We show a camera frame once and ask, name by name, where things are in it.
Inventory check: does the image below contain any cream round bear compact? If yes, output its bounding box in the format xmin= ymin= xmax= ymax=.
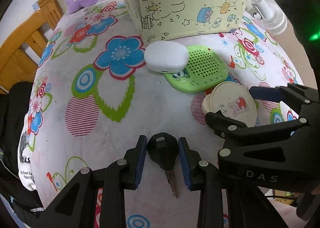
xmin=201 ymin=81 xmax=257 ymax=127

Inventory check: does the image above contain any black key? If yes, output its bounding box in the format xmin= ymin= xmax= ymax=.
xmin=147 ymin=132 xmax=179 ymax=198

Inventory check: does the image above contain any green perforated panda speaker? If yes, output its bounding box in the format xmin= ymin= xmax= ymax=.
xmin=164 ymin=45 xmax=228 ymax=93

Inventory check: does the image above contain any white round puff case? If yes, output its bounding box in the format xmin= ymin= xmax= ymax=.
xmin=144 ymin=41 xmax=189 ymax=73

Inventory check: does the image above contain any black clothing on chair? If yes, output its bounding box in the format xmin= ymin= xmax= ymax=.
xmin=1 ymin=82 xmax=44 ymax=226

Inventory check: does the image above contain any white clip fan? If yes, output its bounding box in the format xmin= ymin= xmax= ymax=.
xmin=250 ymin=0 xmax=287 ymax=36

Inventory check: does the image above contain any floral tablecloth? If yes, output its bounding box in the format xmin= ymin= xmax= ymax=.
xmin=18 ymin=0 xmax=303 ymax=227

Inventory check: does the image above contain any yellow cartoon fabric storage box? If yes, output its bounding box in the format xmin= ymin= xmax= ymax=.
xmin=124 ymin=0 xmax=247 ymax=45

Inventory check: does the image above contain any wooden chair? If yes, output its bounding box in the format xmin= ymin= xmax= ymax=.
xmin=0 ymin=0 xmax=63 ymax=94

